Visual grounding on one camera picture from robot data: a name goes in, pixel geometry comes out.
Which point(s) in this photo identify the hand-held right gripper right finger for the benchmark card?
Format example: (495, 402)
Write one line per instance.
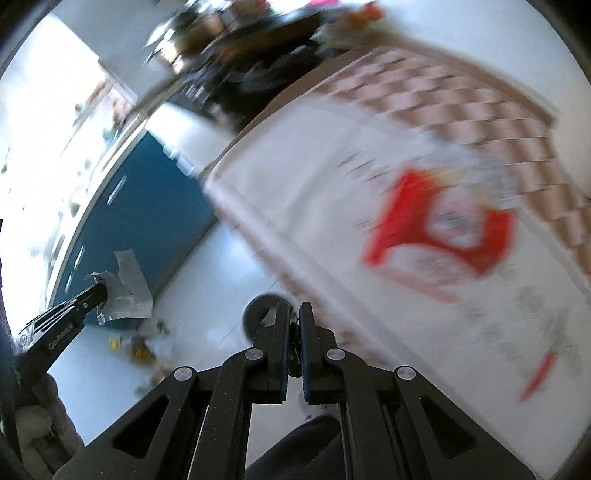
(305, 355)

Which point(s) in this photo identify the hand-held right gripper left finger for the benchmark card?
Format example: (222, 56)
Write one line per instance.
(285, 355)

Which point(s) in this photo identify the black gas stove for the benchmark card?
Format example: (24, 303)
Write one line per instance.
(258, 92)

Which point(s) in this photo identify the black round trash bin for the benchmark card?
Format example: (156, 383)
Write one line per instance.
(255, 314)

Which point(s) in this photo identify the checkered beige tablecloth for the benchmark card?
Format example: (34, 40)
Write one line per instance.
(323, 207)

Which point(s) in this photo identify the white torn wrapper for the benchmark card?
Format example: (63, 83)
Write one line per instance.
(127, 295)

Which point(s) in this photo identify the red chili pepper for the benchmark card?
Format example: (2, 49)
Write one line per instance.
(538, 376)

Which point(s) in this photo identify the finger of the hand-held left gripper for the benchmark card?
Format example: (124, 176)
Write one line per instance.
(69, 332)
(48, 318)

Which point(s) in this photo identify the red and white packet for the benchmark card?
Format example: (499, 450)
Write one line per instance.
(406, 230)

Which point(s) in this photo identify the yellow brown scrap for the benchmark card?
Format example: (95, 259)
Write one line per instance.
(141, 351)

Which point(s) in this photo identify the small dark scrap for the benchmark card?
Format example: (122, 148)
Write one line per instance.
(294, 356)

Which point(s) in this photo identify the blue base cabinet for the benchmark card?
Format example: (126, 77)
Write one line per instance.
(138, 207)

